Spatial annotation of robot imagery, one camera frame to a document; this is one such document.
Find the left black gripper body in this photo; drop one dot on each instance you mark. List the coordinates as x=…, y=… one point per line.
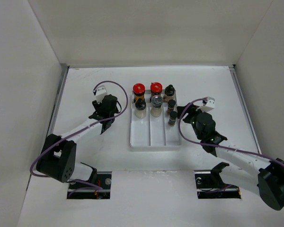
x=97, y=105

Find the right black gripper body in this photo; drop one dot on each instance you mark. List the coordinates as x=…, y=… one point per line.
x=191, y=117

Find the black-cap red-label spice bottle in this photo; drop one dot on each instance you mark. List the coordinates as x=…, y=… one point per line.
x=172, y=118

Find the black-top white powder jar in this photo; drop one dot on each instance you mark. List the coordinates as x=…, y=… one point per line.
x=140, y=108

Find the black-cap pepper spice bottle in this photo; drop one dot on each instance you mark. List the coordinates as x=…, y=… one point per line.
x=171, y=106

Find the red-lid sauce jar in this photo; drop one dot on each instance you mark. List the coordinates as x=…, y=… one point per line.
x=138, y=91
x=156, y=89

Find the black-top clear dispenser jar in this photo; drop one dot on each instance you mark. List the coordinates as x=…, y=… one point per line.
x=169, y=93

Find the grey-lid white powder shaker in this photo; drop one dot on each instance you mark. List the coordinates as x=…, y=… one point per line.
x=156, y=105

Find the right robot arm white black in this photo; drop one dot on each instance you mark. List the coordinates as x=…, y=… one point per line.
x=260, y=174

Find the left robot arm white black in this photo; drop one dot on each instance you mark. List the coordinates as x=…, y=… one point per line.
x=58, y=156

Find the white divided organizer tray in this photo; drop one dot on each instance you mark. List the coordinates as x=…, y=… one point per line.
x=153, y=133

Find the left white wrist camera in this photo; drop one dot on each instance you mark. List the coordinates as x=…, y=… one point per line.
x=99, y=93

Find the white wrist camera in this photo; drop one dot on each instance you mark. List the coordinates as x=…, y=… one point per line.
x=99, y=93
x=208, y=104

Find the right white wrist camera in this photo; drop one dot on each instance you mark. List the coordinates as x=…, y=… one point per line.
x=208, y=104

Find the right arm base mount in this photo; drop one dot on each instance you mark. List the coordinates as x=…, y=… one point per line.
x=209, y=184

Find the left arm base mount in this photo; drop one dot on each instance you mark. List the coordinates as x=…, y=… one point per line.
x=98, y=189

